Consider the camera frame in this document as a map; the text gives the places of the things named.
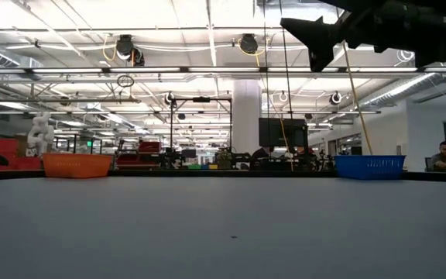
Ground yellow hanging cable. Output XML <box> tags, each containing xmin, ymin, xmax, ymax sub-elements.
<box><xmin>341</xmin><ymin>38</ymin><xmax>374</xmax><ymax>156</ymax></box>

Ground potted plant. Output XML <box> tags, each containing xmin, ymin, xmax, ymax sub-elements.
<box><xmin>214</xmin><ymin>149</ymin><xmax>234</xmax><ymax>170</ymax></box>

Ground coiled black cable loop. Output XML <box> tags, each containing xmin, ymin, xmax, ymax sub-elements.
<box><xmin>116</xmin><ymin>74</ymin><xmax>136</xmax><ymax>88</ymax></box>

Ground black table frame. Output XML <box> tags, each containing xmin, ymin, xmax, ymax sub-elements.
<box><xmin>0</xmin><ymin>168</ymin><xmax>446</xmax><ymax>184</ymax></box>

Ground black gantry frame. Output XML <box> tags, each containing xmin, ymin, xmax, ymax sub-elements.
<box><xmin>170</xmin><ymin>96</ymin><xmax>234</xmax><ymax>156</ymax></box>

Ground white column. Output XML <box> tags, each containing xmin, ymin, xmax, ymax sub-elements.
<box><xmin>232</xmin><ymin>79</ymin><xmax>262</xmax><ymax>156</ymax></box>

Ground long ceiling light strip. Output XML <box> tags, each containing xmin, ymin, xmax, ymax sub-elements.
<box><xmin>0</xmin><ymin>66</ymin><xmax>446</xmax><ymax>74</ymax></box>

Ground orange plastic basket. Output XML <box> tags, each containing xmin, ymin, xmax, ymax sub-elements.
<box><xmin>41</xmin><ymin>152</ymin><xmax>114</xmax><ymax>180</ymax></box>

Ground blue plastic basket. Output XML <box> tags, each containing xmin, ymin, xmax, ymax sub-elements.
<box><xmin>333</xmin><ymin>154</ymin><xmax>407</xmax><ymax>181</ymax></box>

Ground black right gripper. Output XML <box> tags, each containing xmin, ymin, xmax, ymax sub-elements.
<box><xmin>280</xmin><ymin>0</ymin><xmax>418</xmax><ymax>74</ymax></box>

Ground black ceiling cable reel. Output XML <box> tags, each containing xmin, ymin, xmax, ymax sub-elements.
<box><xmin>239</xmin><ymin>33</ymin><xmax>259</xmax><ymax>55</ymax></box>
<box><xmin>115</xmin><ymin>33</ymin><xmax>146</xmax><ymax>67</ymax></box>

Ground red toolbox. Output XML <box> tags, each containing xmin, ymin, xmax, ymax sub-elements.
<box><xmin>137</xmin><ymin>140</ymin><xmax>162</xmax><ymax>154</ymax></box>

